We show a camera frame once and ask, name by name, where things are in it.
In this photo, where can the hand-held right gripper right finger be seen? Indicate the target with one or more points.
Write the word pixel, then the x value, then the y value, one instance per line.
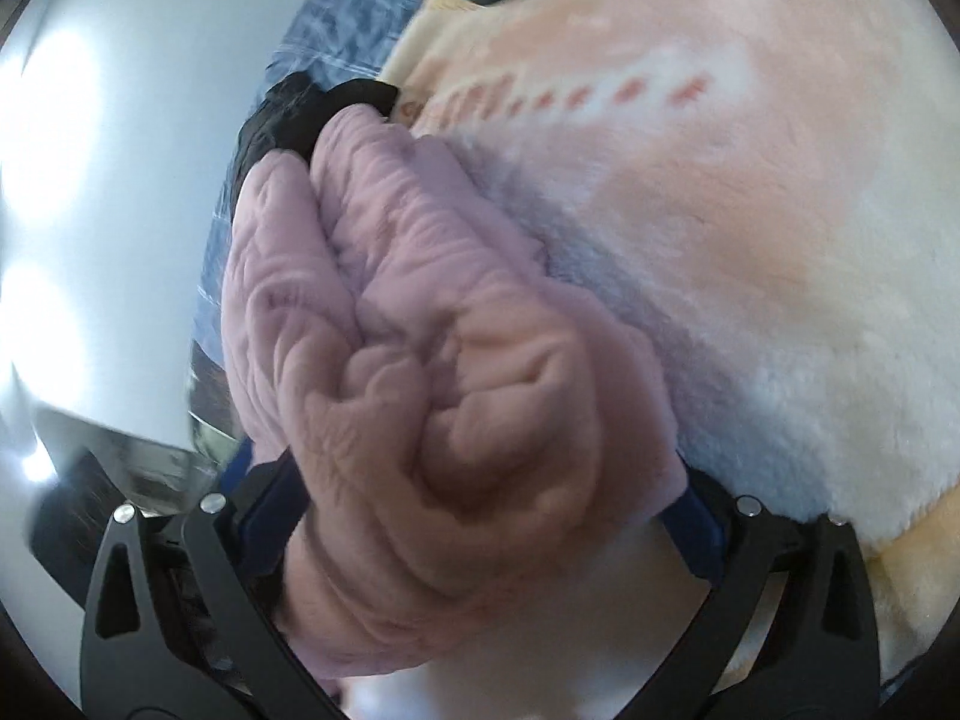
pixel 694 532

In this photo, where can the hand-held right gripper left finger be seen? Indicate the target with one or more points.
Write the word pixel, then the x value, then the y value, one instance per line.
pixel 274 502

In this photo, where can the pink quilted jacket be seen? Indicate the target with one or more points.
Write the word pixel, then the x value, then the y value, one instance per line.
pixel 450 360

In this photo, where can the cream printed blanket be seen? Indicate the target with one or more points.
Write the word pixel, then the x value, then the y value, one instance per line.
pixel 750 202

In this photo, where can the black puffer jacket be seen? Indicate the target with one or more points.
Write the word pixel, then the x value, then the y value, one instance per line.
pixel 300 116

